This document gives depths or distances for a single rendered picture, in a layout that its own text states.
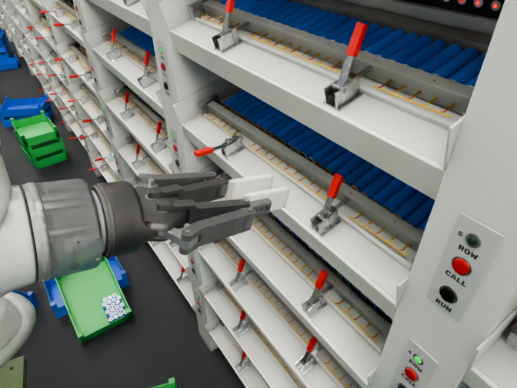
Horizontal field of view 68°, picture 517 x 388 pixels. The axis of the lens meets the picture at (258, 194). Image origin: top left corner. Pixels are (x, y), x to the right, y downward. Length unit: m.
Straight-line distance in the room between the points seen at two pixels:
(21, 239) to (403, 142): 0.36
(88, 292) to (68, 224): 1.40
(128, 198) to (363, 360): 0.47
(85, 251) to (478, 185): 0.35
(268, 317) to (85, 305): 0.95
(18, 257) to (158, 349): 1.26
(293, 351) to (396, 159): 0.60
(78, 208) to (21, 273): 0.07
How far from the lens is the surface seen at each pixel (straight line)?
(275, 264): 0.81
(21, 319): 1.29
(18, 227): 0.36
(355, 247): 0.57
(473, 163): 0.38
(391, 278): 0.55
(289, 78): 0.56
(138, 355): 1.61
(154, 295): 1.75
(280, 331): 0.95
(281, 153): 0.69
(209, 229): 0.41
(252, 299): 1.01
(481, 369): 0.51
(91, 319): 1.72
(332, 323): 0.73
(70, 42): 2.25
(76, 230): 0.37
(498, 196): 0.38
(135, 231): 0.39
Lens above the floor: 1.33
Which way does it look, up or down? 37 degrees down
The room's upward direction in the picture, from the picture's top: straight up
